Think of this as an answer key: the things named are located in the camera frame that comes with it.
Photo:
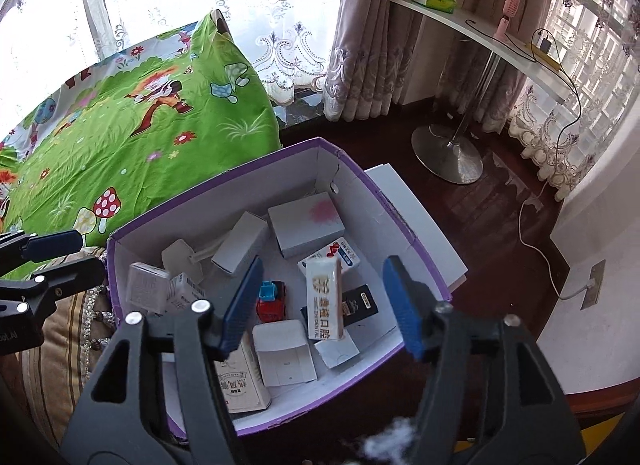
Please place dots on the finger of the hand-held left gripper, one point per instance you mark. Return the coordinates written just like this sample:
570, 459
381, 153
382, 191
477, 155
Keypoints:
55, 244
75, 272

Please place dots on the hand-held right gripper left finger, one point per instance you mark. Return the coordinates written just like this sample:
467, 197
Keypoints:
240, 305

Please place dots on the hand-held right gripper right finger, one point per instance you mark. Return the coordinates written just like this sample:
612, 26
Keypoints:
405, 305

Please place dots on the black box with barcode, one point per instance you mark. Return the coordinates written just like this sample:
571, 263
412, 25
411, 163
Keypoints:
360, 305

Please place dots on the white box with gold print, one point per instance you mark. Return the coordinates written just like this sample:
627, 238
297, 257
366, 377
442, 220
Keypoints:
325, 295

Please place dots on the purple cardboard storage box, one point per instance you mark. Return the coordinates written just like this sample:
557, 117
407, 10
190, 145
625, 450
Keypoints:
350, 205

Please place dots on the red toy car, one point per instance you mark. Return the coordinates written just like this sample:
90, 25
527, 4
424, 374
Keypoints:
270, 311

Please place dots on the tall white cardboard box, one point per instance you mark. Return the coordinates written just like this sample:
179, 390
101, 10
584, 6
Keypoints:
240, 245

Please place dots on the white plastic packaging shell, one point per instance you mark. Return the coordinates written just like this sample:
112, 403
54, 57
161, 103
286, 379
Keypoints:
285, 355

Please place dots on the large white red-blue label box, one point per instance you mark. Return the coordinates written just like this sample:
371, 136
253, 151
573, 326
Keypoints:
352, 257

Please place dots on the small white cardboard box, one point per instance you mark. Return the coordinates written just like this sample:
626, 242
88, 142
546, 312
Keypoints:
147, 287

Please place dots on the large beige printed box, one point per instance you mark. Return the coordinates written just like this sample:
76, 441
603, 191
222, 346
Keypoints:
245, 380

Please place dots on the small white paper packet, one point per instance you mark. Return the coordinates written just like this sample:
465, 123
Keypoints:
337, 352

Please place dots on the wide white cardboard box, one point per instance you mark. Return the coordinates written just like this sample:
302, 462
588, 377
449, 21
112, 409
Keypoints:
300, 230

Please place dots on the green cartoon printed bedsheet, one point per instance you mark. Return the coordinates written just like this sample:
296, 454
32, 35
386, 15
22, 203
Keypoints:
125, 155

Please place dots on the white fluff tuft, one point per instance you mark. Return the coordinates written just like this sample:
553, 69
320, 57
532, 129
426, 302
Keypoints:
395, 437

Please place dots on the yellow power strip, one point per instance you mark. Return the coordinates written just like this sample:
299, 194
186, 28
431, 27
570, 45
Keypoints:
542, 59

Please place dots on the patterned mauve drape curtain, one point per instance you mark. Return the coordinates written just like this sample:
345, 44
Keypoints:
380, 20

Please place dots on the white curved side table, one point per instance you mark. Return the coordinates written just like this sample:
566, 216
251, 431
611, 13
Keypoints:
450, 19

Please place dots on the black plug adapter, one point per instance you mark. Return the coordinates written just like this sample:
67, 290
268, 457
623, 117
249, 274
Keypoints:
545, 45

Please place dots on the pink handheld fan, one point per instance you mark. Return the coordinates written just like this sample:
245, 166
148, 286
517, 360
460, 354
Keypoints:
506, 15

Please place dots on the lace window curtain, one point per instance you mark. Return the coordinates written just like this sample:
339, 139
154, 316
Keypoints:
575, 5

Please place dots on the grey wall socket plate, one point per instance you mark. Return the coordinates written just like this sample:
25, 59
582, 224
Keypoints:
595, 290

